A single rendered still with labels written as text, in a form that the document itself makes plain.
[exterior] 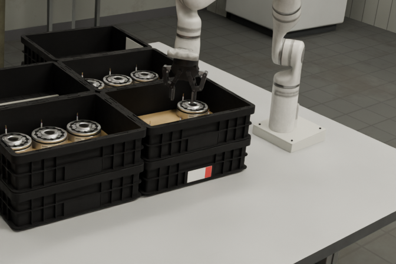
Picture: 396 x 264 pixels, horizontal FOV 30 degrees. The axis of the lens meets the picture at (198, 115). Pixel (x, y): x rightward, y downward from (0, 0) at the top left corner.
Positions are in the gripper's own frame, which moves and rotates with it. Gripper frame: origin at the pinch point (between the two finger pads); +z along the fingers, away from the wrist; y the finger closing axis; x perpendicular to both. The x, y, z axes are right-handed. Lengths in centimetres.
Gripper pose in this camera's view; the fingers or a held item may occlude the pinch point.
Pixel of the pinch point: (182, 96)
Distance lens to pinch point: 221.3
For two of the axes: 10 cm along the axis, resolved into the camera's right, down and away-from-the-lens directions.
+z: -0.9, 9.1, 3.9
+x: -1.8, 3.7, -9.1
